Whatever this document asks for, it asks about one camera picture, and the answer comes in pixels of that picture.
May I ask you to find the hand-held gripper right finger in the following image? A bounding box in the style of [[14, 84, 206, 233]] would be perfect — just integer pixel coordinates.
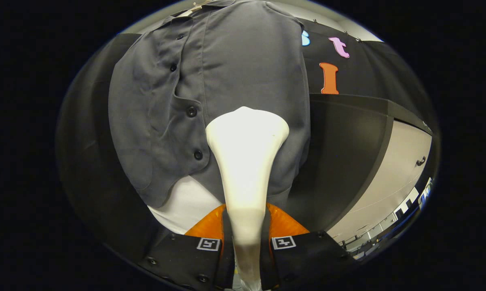
[[260, 203, 359, 291]]

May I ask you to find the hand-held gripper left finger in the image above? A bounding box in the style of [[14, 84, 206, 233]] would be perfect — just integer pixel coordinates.
[[139, 203, 236, 291]]

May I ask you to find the white garment steamer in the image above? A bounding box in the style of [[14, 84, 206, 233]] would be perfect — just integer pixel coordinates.
[[205, 106, 290, 291]]

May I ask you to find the grey button shirt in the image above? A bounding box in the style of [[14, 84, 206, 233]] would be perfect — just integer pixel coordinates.
[[108, 0, 311, 209]]

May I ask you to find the white mannequin torso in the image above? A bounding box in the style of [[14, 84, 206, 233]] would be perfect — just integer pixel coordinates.
[[147, 0, 224, 236]]

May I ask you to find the grey cabinet with dark top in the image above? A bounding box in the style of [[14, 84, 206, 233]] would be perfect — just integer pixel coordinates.
[[285, 94, 433, 243]]

